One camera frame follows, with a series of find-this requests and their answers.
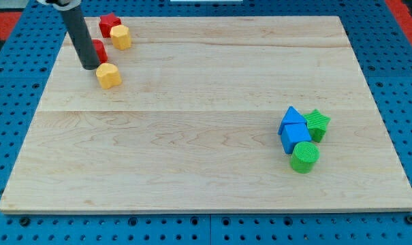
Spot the yellow heart block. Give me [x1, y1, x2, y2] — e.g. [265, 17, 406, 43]
[95, 63, 122, 89]

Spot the red circle block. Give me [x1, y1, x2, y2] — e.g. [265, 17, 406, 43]
[92, 39, 108, 63]

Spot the light wooden board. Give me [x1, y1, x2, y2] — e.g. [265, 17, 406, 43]
[0, 16, 412, 214]

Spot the blue cube block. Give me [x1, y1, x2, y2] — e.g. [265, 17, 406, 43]
[281, 123, 312, 154]

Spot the blue triangle block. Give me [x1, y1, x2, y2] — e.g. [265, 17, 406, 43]
[277, 106, 307, 135]

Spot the green cylinder block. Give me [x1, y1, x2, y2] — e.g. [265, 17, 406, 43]
[290, 142, 320, 174]

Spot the green star block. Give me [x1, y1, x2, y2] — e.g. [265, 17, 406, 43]
[302, 109, 331, 143]

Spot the yellow hexagon block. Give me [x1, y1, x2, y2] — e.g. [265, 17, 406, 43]
[110, 24, 131, 50]

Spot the red star block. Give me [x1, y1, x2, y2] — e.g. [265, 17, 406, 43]
[99, 12, 122, 38]

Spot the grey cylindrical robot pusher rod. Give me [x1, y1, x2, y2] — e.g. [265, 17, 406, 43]
[59, 1, 101, 70]

